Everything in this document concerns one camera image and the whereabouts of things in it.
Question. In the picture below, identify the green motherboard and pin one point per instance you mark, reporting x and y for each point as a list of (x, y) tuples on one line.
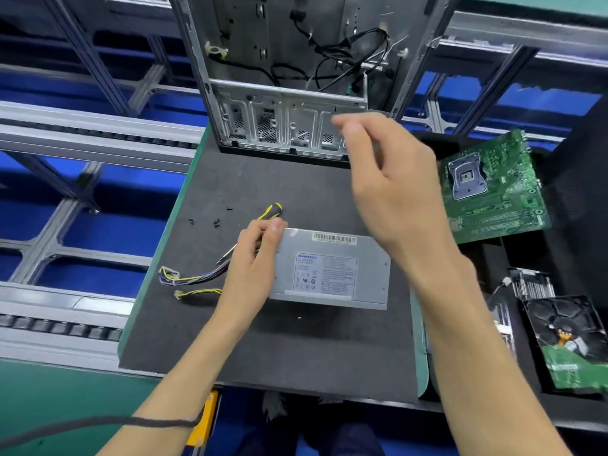
[(499, 185)]

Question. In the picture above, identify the person's left forearm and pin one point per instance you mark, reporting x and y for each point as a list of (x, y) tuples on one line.
[(171, 394)]

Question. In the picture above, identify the small black screws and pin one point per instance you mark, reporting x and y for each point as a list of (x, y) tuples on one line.
[(217, 223)]

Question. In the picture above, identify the black foam parts tray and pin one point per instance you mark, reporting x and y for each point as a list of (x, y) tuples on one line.
[(570, 251)]

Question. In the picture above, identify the person's dark trousers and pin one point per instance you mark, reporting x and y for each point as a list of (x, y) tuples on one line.
[(323, 437)]

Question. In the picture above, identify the black hard disk drive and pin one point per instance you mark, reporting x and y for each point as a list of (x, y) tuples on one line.
[(570, 342)]

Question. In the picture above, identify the clear plastic screw tray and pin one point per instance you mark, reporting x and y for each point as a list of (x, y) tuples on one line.
[(503, 323)]

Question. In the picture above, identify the silver computer tower chassis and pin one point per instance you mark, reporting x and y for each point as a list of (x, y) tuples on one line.
[(266, 109)]

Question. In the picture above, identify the person's left hand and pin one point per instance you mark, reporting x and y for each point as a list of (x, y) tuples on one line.
[(249, 275)]

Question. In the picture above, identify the black foam work mat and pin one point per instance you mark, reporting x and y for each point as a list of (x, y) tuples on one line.
[(237, 185)]

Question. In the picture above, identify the aluminium conveyor frame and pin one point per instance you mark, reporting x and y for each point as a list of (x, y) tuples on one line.
[(85, 128)]

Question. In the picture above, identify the person's left shoe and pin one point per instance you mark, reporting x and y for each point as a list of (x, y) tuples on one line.
[(275, 405)]

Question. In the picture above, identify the grey power supply cover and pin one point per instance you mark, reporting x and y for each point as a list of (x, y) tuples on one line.
[(328, 270)]

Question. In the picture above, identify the silver heatsink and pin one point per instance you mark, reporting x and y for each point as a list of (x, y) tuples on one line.
[(532, 283)]

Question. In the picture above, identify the yellow button box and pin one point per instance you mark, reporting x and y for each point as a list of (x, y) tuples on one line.
[(204, 422)]

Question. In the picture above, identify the person's right hand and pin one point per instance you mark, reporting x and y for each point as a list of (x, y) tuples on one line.
[(399, 190)]

